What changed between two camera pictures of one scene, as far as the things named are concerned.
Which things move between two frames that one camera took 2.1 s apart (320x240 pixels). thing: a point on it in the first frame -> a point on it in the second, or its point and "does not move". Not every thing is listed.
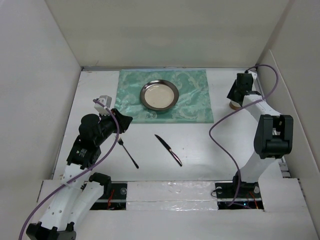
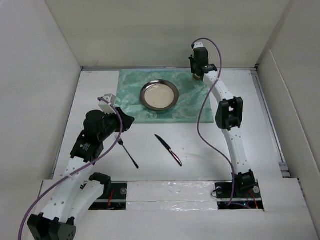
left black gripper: x=124 y=120 does not move
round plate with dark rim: x=159 y=95 does not move
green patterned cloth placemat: x=164 y=96 does not move
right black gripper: x=231 y=94 -> x=191 y=60
